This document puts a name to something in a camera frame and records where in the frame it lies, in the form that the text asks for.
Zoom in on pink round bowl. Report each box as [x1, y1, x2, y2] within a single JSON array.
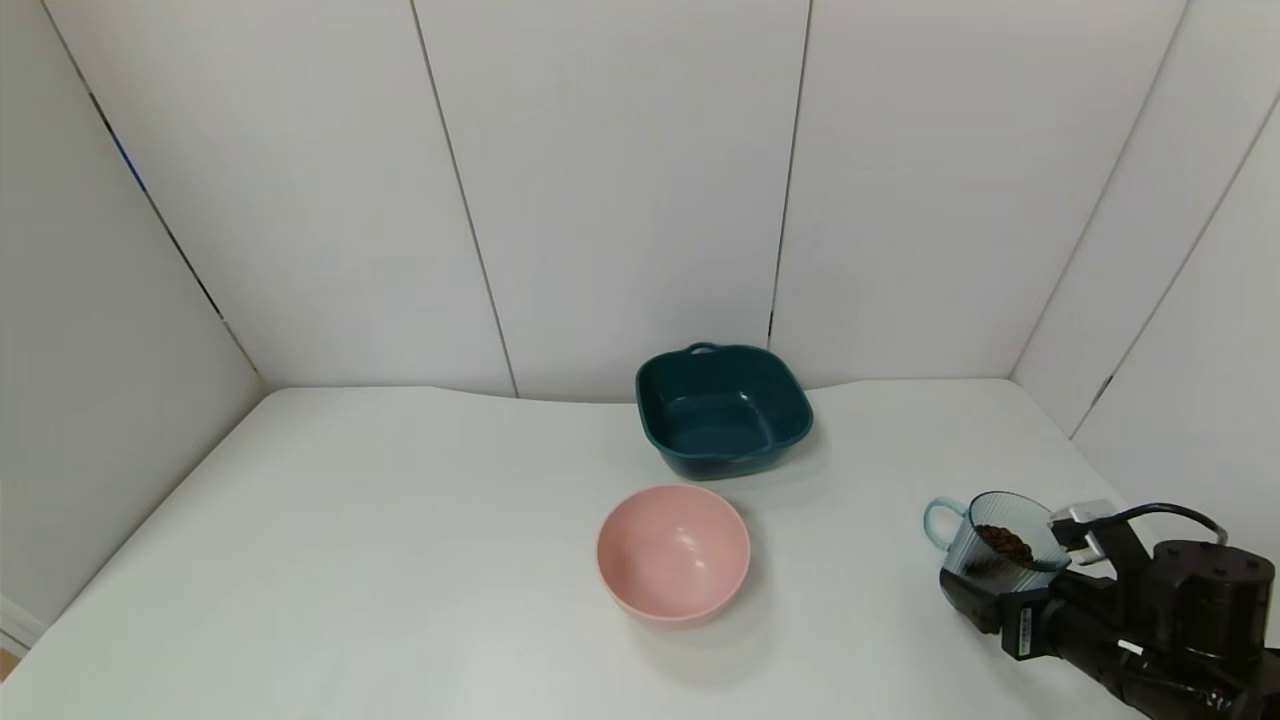
[[597, 485, 752, 629]]

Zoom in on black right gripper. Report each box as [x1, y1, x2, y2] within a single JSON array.
[[938, 565, 1125, 662]]

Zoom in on blue ribbed transparent cup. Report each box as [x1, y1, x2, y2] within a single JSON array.
[[923, 491, 1073, 601]]

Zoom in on thin black camera cable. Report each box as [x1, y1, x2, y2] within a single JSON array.
[[1095, 502, 1229, 547]]

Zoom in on teal square basin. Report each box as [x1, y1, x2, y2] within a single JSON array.
[[635, 342, 815, 482]]

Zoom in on brown granular solid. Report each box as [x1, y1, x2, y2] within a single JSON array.
[[976, 524, 1036, 567]]

